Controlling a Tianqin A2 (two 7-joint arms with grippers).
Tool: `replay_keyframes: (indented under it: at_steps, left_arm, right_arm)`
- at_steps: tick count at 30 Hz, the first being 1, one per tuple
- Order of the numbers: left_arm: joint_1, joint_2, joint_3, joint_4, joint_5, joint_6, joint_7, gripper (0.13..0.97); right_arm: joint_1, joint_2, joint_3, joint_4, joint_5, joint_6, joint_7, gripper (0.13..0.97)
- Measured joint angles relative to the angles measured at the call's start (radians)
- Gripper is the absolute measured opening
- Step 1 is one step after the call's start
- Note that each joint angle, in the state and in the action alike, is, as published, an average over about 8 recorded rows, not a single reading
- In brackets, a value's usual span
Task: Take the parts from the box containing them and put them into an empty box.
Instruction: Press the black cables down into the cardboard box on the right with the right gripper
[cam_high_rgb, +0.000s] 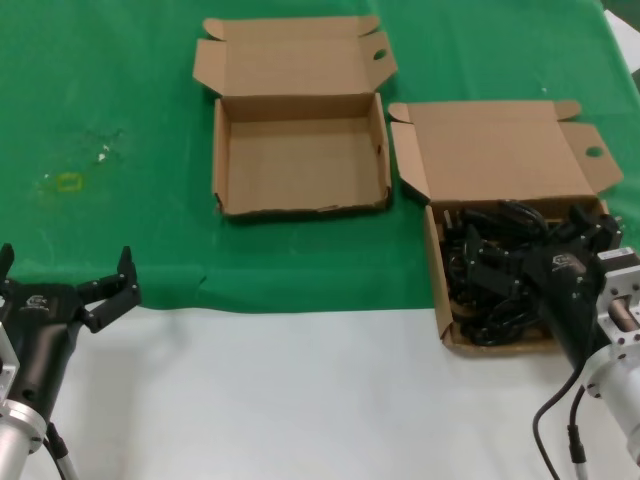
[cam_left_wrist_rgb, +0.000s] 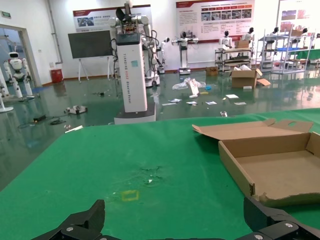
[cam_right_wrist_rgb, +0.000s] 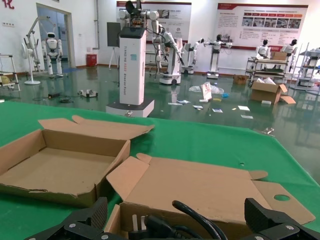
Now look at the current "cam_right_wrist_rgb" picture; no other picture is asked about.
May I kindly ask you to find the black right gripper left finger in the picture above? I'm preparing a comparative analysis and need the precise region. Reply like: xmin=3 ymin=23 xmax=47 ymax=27
xmin=24 ymin=196 xmax=112 ymax=240

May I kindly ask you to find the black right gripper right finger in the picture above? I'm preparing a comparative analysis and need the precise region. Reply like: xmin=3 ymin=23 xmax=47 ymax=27
xmin=239 ymin=197 xmax=320 ymax=240

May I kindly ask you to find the open cardboard box torn rim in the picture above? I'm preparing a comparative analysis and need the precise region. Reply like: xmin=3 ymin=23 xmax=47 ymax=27
xmin=0 ymin=114 xmax=156 ymax=209

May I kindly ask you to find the large open cardboard box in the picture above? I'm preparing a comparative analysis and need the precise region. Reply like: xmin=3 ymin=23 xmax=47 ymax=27
xmin=250 ymin=80 xmax=288 ymax=105

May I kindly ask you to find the small brown cardboard box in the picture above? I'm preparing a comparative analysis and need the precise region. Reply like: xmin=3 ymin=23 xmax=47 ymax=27
xmin=233 ymin=74 xmax=248 ymax=85

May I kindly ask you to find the closed cardboard box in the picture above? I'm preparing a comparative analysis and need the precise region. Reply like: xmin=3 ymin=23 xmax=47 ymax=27
xmin=270 ymin=51 xmax=288 ymax=61

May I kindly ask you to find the green table cloth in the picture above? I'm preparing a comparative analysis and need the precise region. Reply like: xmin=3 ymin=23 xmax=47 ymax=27
xmin=0 ymin=101 xmax=320 ymax=240

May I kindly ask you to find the white floor device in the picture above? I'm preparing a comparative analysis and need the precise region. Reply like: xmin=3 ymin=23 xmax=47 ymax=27
xmin=77 ymin=88 xmax=99 ymax=98

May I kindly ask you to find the white shelf rack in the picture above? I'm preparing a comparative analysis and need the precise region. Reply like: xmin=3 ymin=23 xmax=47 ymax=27
xmin=289 ymin=42 xmax=320 ymax=96

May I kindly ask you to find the clear plastic bag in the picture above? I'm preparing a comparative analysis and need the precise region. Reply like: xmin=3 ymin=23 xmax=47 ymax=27
xmin=188 ymin=81 xmax=225 ymax=95

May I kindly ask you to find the white paper bag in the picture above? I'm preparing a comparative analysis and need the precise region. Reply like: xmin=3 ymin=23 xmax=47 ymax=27
xmin=200 ymin=83 xmax=213 ymax=103

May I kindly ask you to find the white standing fan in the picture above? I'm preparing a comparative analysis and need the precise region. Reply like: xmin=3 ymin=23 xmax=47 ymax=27
xmin=21 ymin=41 xmax=42 ymax=85

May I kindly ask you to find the metal workbench trolley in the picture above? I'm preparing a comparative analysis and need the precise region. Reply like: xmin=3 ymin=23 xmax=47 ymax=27
xmin=245 ymin=56 xmax=288 ymax=83

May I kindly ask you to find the red bin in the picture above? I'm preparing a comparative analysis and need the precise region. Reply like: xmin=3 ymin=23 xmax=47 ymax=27
xmin=86 ymin=53 xmax=98 ymax=68

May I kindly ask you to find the white column robot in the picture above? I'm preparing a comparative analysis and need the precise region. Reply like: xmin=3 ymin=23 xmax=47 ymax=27
xmin=105 ymin=0 xmax=166 ymax=118

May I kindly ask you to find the black-headed white robot torso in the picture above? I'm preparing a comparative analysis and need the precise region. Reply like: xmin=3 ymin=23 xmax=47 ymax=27
xmin=281 ymin=38 xmax=298 ymax=73
xmin=255 ymin=38 xmax=272 ymax=61

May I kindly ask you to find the white wheeled robot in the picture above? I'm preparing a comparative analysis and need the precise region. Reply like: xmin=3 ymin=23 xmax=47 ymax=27
xmin=152 ymin=31 xmax=186 ymax=86
xmin=181 ymin=38 xmax=205 ymax=75

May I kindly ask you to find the white robot with outstretched arms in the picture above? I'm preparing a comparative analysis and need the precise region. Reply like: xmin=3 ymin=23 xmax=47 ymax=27
xmin=203 ymin=33 xmax=233 ymax=80

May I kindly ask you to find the white humanoid robot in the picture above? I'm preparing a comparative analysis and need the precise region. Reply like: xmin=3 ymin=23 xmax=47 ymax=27
xmin=41 ymin=31 xmax=65 ymax=78

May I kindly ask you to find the black monitor on stand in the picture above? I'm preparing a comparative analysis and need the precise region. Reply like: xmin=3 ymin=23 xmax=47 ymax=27
xmin=106 ymin=21 xmax=123 ymax=69

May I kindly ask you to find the glass doorway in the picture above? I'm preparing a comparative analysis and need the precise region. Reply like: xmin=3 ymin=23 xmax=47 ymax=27
xmin=36 ymin=2 xmax=76 ymax=68

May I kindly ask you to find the black power cable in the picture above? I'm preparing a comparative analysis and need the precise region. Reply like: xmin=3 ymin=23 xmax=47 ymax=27
xmin=128 ymin=199 xmax=227 ymax=240

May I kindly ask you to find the white wall pipe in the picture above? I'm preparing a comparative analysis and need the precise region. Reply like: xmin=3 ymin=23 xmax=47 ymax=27
xmin=94 ymin=0 xmax=101 ymax=51

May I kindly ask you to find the white gantry frame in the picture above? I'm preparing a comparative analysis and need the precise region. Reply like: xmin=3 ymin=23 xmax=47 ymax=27
xmin=23 ymin=15 xmax=63 ymax=73

